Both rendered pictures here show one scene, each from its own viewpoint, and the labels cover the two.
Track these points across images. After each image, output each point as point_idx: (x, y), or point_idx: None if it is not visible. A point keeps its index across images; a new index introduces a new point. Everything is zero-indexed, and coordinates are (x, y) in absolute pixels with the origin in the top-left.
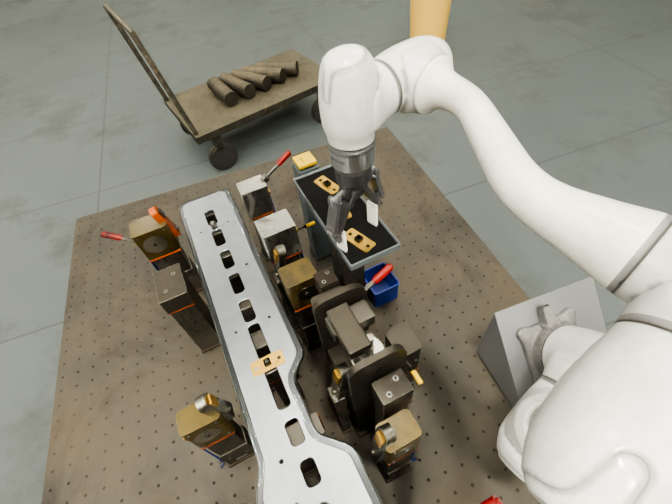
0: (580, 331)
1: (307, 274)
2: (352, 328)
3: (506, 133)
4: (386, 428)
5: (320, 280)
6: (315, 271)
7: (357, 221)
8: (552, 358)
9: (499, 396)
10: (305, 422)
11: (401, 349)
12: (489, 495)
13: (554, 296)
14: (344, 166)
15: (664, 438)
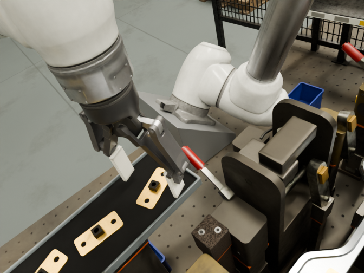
0: (181, 80)
1: (208, 266)
2: (287, 134)
3: None
4: (344, 113)
5: (217, 234)
6: (200, 257)
7: (122, 201)
8: (204, 93)
9: (223, 151)
10: None
11: (281, 99)
12: None
13: (150, 104)
14: (129, 63)
15: None
